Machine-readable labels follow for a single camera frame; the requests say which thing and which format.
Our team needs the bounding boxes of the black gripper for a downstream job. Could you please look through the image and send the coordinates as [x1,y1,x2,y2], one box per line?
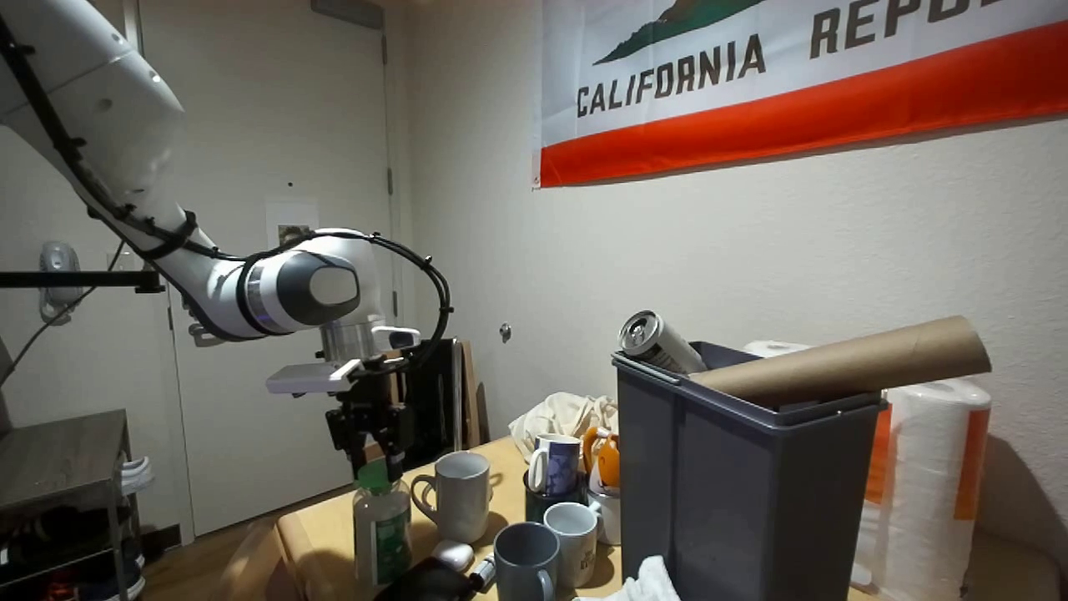
[320,355,416,485]

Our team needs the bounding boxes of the green bottle lid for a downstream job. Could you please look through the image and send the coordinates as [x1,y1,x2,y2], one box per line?
[352,458,393,502]

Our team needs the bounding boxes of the clear plastic bottle green label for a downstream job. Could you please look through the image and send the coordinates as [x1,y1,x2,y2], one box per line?
[349,474,416,595]

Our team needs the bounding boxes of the small white dropper bottle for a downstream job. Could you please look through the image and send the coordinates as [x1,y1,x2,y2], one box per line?
[465,553,499,595]

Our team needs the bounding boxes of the dark leaning boards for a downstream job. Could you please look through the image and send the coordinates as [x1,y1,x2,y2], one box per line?
[405,337,494,467]

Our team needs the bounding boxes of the white ceramic mug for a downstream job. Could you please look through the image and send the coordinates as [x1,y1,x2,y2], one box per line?
[407,448,499,547]

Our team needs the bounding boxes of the white earbuds case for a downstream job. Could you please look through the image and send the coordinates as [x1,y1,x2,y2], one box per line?
[430,538,476,573]

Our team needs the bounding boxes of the blue patterned white mug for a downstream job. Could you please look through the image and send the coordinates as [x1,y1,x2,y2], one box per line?
[519,434,587,519]

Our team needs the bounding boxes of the beige cloth bag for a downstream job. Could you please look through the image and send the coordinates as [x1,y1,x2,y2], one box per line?
[507,387,622,455]

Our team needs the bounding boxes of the grey ceramic mug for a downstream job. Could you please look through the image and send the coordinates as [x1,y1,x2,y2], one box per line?
[492,519,566,601]

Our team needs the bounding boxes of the small white mug teal inside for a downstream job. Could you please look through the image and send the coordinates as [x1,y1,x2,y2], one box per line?
[539,497,604,592]

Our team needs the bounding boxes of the orange white container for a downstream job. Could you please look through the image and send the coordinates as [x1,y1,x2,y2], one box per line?
[578,424,623,494]

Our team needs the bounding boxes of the white tissue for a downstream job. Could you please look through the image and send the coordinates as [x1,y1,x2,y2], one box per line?
[604,549,685,601]

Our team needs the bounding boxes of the white rolled tube grey cap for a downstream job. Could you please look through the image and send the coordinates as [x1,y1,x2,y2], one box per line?
[614,307,712,376]

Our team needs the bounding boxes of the white door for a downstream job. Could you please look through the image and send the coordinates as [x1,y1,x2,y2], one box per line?
[131,0,400,542]

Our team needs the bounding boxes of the black horizontal stand bar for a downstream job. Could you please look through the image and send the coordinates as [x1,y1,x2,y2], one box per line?
[0,262,169,301]

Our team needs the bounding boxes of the grey plastic bin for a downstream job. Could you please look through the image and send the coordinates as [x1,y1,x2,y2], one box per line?
[606,337,888,601]

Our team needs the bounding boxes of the brown cardboard tube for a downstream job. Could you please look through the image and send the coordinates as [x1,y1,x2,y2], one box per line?
[686,310,996,407]

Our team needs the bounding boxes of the paper towel pack orange print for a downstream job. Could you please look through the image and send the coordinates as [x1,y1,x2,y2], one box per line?
[849,372,997,601]

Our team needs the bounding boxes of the California Republic flag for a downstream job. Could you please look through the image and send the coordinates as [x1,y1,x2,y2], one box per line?
[538,0,1068,190]

